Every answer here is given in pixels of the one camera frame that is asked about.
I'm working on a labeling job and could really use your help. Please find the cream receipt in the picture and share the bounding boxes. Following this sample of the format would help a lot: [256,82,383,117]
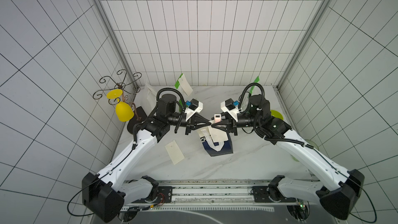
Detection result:
[208,126,229,143]
[178,74,193,96]
[165,140,184,165]

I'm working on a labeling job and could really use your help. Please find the navy beige bag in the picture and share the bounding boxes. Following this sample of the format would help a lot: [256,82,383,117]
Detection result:
[197,127,233,157]

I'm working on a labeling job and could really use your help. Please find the white paper bag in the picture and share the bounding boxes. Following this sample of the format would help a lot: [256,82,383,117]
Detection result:
[142,83,157,115]

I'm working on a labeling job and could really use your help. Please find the green white bag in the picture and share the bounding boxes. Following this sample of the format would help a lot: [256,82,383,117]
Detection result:
[174,73,193,108]
[249,76,260,94]

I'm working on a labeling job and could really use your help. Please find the pink stapler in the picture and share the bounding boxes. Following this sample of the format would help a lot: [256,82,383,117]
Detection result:
[214,114,221,123]

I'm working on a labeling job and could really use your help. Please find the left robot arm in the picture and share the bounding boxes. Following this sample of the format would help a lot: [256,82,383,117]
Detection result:
[81,89,210,223]

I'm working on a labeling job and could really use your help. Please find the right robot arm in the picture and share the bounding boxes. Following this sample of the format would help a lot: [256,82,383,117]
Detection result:
[213,94,364,220]

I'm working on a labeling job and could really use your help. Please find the green bowl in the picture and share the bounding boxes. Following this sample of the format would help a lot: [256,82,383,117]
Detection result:
[271,110,284,120]

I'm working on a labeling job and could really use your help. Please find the black oval stand base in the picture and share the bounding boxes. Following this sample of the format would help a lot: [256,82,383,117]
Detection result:
[127,106,147,134]

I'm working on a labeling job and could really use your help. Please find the yellow cup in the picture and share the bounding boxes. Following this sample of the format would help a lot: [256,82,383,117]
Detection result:
[115,102,134,122]

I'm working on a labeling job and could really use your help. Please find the black scroll metal stand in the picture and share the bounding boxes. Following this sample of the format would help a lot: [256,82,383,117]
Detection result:
[92,69,142,106]

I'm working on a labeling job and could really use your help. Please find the yellow saucer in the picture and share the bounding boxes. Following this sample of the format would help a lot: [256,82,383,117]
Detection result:
[106,89,123,100]

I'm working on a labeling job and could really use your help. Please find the green glass coaster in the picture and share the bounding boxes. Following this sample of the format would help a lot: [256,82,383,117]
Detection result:
[291,140,319,162]

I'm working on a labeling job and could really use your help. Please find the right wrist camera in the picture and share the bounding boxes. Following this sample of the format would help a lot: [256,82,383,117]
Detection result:
[220,99,239,121]

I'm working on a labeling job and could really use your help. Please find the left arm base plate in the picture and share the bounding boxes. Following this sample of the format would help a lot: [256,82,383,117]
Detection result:
[133,186,173,204]

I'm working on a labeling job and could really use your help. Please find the aluminium rail frame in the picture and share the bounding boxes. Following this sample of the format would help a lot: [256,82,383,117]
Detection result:
[115,180,322,222]

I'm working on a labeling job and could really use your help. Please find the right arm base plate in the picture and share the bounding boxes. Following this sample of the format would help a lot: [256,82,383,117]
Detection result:
[250,186,297,203]

